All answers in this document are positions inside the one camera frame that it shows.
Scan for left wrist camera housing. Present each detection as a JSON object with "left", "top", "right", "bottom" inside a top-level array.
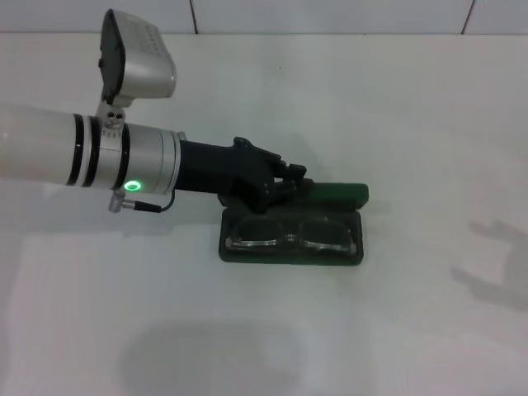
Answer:
[{"left": 97, "top": 8, "right": 178, "bottom": 106}]

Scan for clear transparent glasses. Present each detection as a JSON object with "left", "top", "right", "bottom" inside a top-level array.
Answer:
[{"left": 224, "top": 216, "right": 357, "bottom": 253}]

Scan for green glasses case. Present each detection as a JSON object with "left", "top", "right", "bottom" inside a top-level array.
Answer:
[{"left": 217, "top": 181, "right": 370, "bottom": 266}]

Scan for left gripper silver connector plug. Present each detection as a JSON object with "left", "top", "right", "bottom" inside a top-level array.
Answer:
[{"left": 107, "top": 191, "right": 127, "bottom": 214}]

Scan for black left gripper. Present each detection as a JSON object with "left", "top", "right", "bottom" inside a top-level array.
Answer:
[{"left": 174, "top": 137, "right": 315, "bottom": 215}]

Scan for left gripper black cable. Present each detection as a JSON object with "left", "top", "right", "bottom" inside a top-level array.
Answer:
[{"left": 123, "top": 190, "right": 176, "bottom": 215}]

